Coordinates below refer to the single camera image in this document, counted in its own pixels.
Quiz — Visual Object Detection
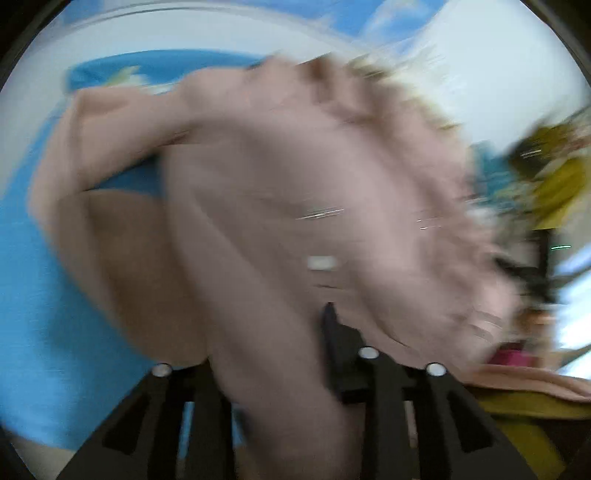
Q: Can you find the olive green cloth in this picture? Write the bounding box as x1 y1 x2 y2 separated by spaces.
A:
475 392 591 476

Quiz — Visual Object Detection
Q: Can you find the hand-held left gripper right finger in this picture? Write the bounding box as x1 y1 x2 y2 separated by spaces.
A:
322 302 534 480

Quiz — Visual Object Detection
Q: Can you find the yellow green cloth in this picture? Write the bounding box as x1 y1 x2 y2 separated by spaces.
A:
508 122 591 230

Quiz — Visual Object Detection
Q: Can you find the wall map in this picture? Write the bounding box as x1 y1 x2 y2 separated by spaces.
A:
295 0 421 43

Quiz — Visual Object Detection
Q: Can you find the pink coat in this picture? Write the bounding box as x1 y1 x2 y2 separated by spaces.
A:
28 53 520 480

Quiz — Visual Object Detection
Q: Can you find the magenta cloth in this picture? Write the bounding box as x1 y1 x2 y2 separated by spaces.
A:
492 348 533 368

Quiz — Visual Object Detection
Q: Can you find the person's right forearm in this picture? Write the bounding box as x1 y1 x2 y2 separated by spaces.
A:
462 364 591 400

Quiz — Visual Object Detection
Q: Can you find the blue printed blanket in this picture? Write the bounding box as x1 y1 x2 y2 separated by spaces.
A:
0 50 259 467

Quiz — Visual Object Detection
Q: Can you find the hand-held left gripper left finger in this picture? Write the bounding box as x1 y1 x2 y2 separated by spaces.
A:
58 362 238 480

